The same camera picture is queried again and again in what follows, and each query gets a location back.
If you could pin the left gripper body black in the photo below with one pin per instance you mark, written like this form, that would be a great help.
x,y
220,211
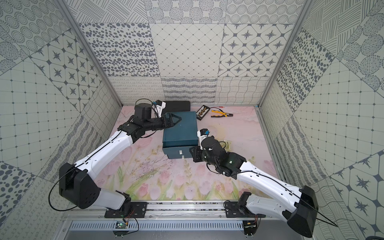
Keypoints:
x,y
165,121

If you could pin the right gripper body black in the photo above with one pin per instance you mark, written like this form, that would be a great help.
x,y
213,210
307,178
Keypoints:
x,y
200,155

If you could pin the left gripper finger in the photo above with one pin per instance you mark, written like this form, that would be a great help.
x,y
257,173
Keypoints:
x,y
173,124
176,119

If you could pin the teal drawer cabinet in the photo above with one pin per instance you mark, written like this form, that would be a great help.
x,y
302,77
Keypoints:
x,y
184,133

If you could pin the green cookie packet one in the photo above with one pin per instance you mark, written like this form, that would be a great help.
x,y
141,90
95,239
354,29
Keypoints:
x,y
228,146

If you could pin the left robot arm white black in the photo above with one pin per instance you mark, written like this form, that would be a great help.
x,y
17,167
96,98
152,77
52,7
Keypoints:
x,y
77,181

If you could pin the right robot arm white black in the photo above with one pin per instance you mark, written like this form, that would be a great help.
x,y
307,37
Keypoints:
x,y
235,166

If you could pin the black case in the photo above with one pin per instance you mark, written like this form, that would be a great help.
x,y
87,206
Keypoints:
x,y
176,106

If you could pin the black bit tray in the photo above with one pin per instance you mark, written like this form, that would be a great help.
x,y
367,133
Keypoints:
x,y
203,110

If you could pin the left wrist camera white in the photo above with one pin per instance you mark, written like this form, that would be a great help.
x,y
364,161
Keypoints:
x,y
159,106

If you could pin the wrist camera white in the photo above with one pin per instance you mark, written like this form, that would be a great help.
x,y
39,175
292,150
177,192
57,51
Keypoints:
x,y
202,134
159,106

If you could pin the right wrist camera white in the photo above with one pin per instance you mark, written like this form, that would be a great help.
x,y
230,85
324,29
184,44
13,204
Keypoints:
x,y
202,134

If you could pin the yellow handled pliers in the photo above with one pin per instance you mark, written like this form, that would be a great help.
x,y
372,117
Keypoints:
x,y
220,114

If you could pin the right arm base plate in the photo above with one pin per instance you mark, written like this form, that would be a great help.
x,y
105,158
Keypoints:
x,y
233,210

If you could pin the aluminium rail frame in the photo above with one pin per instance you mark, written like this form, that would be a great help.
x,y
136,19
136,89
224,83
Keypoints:
x,y
183,209

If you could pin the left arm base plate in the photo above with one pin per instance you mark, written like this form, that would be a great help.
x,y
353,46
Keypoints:
x,y
131,209

